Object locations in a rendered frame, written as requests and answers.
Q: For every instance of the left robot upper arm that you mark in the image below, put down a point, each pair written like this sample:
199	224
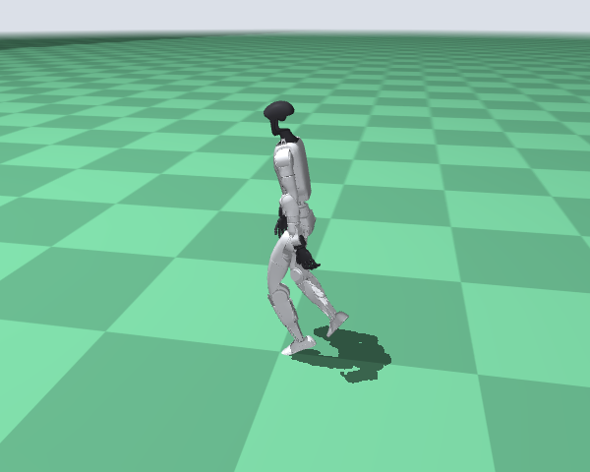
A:
284	162

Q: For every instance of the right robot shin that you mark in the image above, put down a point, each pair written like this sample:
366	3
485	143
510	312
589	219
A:
314	292

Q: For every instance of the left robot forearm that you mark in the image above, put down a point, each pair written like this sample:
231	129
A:
293	221

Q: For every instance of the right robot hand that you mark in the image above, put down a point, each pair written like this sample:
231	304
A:
281	223

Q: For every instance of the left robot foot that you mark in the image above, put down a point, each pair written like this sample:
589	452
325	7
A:
294	347

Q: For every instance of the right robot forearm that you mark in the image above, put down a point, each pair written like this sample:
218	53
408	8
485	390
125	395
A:
283	209

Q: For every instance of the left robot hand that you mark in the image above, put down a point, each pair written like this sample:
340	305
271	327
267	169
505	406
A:
303	256

